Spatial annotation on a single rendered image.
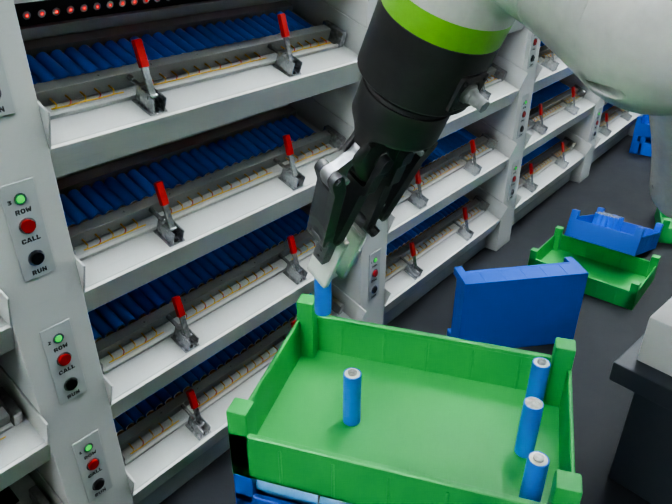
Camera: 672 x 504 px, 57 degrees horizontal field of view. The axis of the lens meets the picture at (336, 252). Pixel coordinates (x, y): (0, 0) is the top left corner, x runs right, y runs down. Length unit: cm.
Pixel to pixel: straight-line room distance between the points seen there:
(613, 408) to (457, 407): 84
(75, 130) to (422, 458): 55
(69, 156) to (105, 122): 7
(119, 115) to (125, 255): 20
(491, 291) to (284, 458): 96
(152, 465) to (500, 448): 67
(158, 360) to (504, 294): 81
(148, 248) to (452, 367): 47
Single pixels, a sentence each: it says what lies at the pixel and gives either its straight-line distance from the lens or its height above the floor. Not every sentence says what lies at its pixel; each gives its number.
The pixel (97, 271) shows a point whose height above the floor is 51.
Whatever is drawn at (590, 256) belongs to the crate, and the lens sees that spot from 204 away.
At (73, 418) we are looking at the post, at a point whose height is 33.
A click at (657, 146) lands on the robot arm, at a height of 64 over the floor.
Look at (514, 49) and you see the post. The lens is 181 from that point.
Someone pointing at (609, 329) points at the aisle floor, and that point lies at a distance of 175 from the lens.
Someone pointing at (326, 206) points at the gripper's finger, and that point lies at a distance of 52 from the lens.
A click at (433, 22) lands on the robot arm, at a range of 42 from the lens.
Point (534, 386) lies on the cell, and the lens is 68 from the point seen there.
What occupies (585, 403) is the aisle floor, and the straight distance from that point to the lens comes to 150.
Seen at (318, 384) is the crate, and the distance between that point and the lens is 71.
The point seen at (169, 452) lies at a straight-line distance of 117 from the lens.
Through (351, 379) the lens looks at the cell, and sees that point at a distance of 62.
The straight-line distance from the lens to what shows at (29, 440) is 97.
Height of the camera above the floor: 95
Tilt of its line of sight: 29 degrees down
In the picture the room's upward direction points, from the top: straight up
